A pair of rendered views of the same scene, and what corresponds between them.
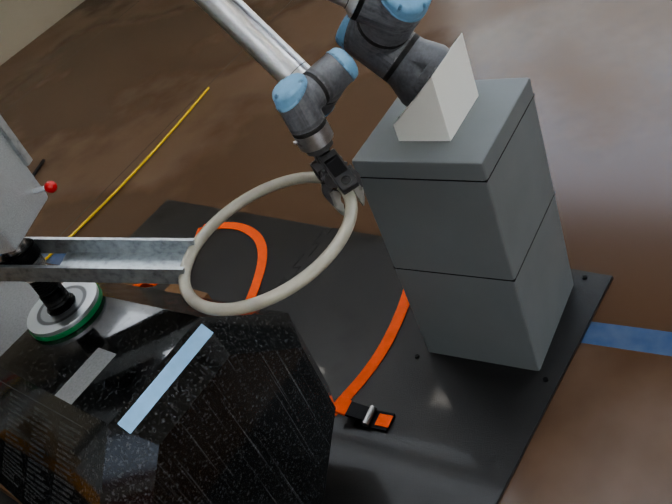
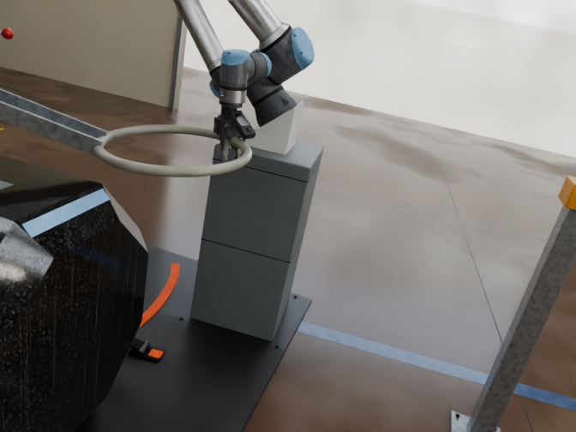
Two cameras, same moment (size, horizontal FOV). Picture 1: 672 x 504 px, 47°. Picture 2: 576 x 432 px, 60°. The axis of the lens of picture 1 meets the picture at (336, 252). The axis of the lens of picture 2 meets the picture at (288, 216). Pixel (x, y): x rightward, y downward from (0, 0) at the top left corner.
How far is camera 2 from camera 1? 0.96 m
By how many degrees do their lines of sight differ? 36
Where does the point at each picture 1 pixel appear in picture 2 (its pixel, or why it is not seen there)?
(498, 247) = (291, 234)
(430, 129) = (275, 143)
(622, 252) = (315, 290)
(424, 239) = (238, 219)
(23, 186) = not seen: outside the picture
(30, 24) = not seen: outside the picture
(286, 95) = (237, 54)
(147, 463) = (35, 271)
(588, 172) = not seen: hidden behind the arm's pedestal
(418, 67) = (282, 102)
